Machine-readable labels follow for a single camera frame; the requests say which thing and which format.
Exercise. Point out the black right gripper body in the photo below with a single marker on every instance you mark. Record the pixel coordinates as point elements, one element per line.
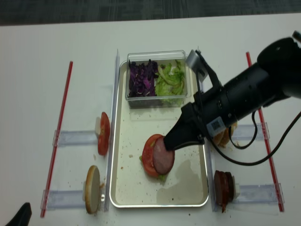
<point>213,113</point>

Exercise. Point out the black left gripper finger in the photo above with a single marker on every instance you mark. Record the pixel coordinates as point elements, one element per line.
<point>22,217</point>

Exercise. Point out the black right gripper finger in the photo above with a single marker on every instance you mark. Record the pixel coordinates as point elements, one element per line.
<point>175,142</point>
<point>183,130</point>

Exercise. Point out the round meat slice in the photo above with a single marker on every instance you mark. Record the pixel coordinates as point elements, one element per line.
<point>163,159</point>

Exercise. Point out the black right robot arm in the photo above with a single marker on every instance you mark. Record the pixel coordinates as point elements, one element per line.
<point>275,76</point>

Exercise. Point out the tomato slice on stack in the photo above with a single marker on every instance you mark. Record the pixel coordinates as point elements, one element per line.
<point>147,156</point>

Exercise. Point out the bun base with lettuce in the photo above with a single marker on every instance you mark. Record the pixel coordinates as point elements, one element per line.
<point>161,176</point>

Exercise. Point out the green lettuce in container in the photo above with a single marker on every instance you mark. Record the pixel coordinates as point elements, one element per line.
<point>170,80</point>

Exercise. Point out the standing meat slices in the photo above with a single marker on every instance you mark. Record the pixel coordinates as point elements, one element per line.
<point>224,188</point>

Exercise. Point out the standing tomato slices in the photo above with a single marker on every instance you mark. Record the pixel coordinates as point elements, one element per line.
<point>103,138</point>

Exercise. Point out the sesame bun top outer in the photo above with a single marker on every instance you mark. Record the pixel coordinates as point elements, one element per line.
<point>222,139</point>

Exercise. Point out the clear pusher track lower left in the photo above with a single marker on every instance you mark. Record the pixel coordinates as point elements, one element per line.
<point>55,199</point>

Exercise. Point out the metal tray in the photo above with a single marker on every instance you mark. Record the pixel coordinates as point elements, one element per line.
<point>186,184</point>

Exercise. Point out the clear plastic salad container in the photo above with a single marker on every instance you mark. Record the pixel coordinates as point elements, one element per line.
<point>163,57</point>

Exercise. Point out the purple cabbage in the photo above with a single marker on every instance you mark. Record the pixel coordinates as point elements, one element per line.
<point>142,79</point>

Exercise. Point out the white pusher block upper left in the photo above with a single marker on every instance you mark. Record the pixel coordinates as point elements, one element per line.
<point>98,126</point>

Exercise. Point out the bun bottom half standing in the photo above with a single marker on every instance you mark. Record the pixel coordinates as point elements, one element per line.
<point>92,189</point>

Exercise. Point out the clear pusher track upper left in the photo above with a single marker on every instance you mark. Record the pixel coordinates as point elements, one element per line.
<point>71,138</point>

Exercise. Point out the clear pusher track lower right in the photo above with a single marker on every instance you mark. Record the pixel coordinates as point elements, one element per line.
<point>265,194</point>

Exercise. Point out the clear plastic sheet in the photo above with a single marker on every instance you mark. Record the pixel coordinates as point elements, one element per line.
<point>260,208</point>

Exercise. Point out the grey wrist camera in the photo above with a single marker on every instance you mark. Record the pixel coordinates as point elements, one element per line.
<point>196,63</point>

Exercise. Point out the clear long rail right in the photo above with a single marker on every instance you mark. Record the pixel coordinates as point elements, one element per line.
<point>209,160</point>

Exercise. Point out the clear long rail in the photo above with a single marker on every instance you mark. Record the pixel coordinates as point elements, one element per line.
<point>106,202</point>
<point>209,160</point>

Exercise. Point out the clear long rail left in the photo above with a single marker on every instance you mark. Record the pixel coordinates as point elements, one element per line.
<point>106,202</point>

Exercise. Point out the red right guide rail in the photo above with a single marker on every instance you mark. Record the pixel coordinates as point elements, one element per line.
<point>271,162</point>

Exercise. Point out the red guide rail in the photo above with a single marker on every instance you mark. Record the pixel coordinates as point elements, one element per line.
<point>53,156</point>
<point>271,162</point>

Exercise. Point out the red left guide rail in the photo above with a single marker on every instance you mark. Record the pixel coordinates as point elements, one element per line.
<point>53,156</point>

